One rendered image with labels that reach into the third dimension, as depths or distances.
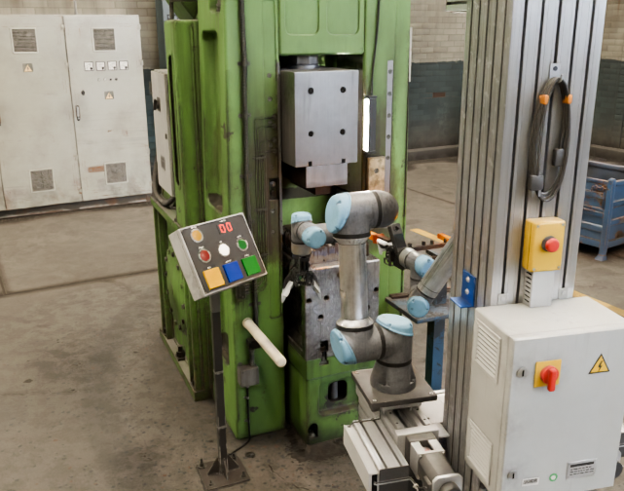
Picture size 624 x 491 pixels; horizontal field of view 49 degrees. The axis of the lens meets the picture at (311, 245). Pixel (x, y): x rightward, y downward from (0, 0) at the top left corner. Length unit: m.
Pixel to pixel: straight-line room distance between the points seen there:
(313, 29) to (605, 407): 1.97
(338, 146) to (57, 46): 5.32
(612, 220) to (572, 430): 4.68
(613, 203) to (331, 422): 3.76
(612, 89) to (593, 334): 9.89
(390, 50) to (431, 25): 7.50
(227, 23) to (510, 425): 1.95
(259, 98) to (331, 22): 0.46
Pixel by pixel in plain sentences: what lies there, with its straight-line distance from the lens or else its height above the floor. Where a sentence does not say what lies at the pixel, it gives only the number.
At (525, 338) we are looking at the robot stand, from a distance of 1.73.
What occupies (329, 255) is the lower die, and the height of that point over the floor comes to 0.94.
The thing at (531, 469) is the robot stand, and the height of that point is 0.86.
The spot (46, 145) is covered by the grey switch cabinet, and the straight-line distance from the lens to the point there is 8.05.
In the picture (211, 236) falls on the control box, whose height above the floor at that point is 1.15.
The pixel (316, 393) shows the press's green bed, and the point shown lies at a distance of 3.36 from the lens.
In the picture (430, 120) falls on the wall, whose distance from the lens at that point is 10.91.
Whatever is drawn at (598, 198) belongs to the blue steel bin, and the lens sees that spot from 6.46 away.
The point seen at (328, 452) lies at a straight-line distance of 3.45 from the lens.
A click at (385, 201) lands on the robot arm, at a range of 2.10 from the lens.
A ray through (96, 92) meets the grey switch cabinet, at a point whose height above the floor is 1.29.
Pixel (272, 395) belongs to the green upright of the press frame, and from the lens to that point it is 3.50.
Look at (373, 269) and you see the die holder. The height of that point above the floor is 0.87.
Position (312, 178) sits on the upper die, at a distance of 3.04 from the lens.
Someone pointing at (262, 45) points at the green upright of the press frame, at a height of 1.87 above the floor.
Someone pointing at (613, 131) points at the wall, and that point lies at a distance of 11.60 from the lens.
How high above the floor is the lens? 1.93
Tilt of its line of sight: 17 degrees down
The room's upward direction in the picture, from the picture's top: straight up
